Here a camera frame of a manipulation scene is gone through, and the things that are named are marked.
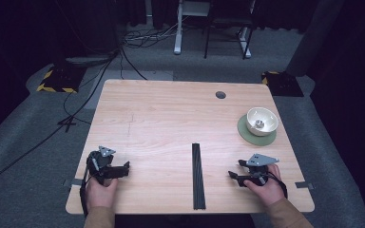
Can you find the round green coaster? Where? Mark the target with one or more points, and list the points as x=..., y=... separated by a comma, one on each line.
x=253, y=138

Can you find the person's right hand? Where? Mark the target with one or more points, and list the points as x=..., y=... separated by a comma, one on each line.
x=271, y=190

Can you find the grey tape strip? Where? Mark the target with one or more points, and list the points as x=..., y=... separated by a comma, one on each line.
x=304, y=185
x=74, y=182

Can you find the grey padded column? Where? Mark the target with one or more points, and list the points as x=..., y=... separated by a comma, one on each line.
x=313, y=34

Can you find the grey table grommet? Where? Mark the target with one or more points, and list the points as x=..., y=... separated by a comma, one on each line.
x=220, y=95

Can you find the white bowl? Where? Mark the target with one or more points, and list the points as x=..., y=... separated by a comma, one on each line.
x=266, y=118

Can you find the small metal piece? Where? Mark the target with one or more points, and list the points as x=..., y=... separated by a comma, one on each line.
x=259, y=123

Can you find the person's left hand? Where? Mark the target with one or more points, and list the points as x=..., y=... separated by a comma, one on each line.
x=99, y=194

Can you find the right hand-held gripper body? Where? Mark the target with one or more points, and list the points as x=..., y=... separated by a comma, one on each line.
x=258, y=173

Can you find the black yellow striped stand base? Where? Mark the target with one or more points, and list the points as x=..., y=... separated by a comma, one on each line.
x=60, y=80
x=283, y=84

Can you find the white desk frame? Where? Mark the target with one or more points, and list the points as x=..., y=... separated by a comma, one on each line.
x=178, y=28

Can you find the black chair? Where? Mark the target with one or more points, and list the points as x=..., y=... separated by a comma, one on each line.
x=228, y=20

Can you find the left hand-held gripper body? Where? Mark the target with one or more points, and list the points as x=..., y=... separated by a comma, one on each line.
x=96, y=164

